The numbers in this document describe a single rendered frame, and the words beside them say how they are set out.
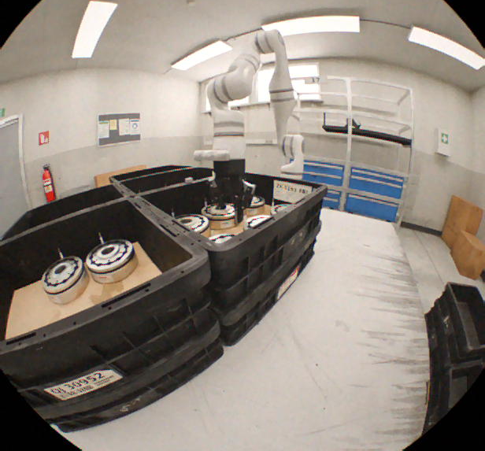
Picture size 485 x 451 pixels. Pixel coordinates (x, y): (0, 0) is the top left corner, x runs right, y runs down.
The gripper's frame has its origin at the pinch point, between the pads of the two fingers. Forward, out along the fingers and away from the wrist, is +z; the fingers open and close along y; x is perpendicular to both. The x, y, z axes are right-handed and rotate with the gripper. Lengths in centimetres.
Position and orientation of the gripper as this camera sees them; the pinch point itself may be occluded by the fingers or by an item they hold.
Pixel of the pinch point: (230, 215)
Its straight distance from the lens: 43.5
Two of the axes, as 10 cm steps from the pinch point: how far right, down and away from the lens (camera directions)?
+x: -5.5, 2.9, -7.8
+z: 0.0, 9.4, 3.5
